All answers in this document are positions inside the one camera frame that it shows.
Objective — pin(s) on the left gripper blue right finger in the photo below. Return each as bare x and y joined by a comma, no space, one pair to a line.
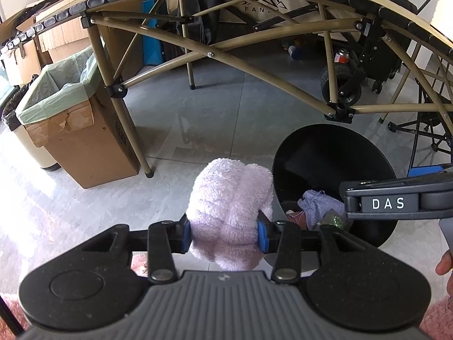
265,232

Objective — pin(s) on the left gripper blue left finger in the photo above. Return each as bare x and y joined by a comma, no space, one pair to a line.
185,234

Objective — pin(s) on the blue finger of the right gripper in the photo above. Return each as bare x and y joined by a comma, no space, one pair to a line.
419,171

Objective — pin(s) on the lavender plush toy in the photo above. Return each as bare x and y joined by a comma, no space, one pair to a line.
223,209

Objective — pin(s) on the purple knitted cloth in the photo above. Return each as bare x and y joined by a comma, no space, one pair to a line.
316,204

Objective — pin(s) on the pink and white sponge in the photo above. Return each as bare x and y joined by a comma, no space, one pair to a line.
297,217

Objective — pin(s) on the clear plastic bag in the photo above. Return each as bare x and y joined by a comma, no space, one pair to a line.
332,218

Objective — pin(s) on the black round trash bin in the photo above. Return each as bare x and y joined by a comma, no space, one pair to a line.
320,157

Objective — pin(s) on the grey pedal trash can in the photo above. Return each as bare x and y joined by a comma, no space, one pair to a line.
8,115

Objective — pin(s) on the person's right hand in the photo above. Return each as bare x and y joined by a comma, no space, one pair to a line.
444,267

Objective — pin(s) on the black folding camp chair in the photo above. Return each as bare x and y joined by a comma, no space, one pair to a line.
430,132

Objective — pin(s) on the black cart wheel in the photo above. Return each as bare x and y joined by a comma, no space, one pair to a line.
348,84

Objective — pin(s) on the cardboard box with liner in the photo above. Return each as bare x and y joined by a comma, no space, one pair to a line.
68,112

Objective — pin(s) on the folding slatted camping table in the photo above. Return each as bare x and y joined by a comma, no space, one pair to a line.
376,20

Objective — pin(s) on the flat cardboard boxes pile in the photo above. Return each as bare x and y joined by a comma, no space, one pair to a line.
51,46

